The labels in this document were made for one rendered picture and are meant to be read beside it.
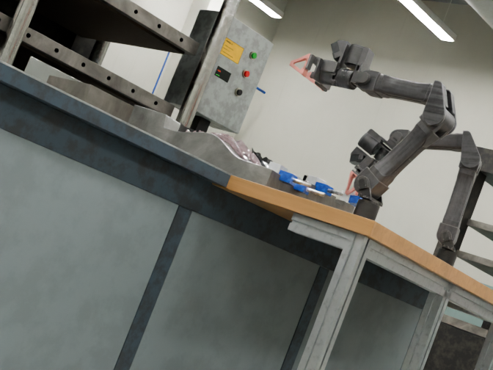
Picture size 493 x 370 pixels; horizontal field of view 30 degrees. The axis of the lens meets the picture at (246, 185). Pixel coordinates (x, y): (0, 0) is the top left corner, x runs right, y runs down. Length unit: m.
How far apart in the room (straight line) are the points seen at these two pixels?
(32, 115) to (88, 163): 0.19
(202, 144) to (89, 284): 0.55
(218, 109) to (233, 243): 1.16
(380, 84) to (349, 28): 9.22
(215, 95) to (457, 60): 7.39
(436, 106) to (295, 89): 9.45
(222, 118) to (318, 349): 1.63
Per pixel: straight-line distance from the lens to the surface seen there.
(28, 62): 3.04
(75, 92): 2.40
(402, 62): 11.18
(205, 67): 3.40
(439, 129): 2.53
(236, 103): 3.70
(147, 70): 11.08
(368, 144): 3.16
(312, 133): 11.49
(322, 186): 2.78
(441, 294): 2.69
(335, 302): 2.21
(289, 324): 2.84
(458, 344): 6.83
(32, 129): 2.11
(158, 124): 2.68
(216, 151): 2.56
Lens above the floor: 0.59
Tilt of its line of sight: 5 degrees up
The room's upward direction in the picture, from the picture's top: 21 degrees clockwise
